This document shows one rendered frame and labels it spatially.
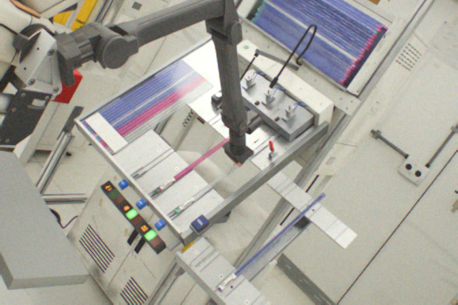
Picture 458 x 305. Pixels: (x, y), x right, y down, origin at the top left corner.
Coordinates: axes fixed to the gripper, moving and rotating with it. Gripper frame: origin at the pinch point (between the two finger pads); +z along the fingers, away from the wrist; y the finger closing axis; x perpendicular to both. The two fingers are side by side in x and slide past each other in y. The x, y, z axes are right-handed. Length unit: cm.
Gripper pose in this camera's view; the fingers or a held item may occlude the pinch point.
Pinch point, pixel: (238, 163)
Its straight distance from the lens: 193.8
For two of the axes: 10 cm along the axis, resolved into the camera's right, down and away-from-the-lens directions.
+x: -7.4, 5.5, -3.8
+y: -6.7, -5.7, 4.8
